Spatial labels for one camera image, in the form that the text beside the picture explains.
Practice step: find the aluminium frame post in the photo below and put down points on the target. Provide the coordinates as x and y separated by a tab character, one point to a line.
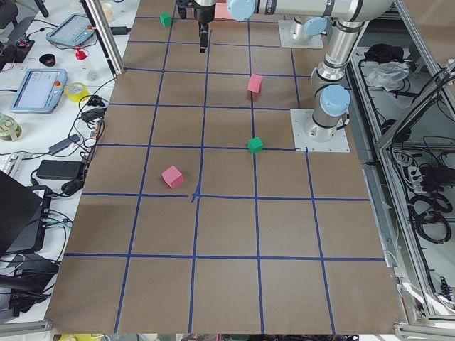
93	9

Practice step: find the teach pendant tablet far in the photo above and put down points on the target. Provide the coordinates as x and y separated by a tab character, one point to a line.
72	32

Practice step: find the green foam cube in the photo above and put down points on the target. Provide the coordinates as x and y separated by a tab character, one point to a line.
255	145
165	19

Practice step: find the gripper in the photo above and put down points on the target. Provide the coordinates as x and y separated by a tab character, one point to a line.
203	13

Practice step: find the pink foam cube near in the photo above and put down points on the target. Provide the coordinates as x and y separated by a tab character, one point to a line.
172	176

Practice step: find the black power adapter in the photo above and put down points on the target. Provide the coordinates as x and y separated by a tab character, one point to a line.
59	170

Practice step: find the green foam cube centre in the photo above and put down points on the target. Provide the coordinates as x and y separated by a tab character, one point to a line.
255	145

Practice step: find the black bowl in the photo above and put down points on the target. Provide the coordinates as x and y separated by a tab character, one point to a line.
49	60

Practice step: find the pink plastic bin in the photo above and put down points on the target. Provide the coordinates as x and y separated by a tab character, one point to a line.
221	10

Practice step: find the teach pendant tablet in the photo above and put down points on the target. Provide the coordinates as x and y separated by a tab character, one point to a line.
40	91
72	32

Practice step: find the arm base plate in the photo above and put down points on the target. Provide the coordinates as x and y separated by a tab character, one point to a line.
308	136
287	41

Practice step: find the pink foam cube centre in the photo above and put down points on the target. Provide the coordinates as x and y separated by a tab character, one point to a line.
255	83

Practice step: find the pink foam cube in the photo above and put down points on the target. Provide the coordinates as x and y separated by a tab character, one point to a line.
172	176
255	83

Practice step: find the green foam cube far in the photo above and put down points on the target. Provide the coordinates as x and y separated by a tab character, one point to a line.
165	19

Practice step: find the teach pendant tablet near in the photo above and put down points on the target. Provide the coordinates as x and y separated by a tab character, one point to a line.
40	91

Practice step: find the yellow tape roll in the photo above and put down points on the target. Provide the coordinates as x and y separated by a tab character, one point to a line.
77	92

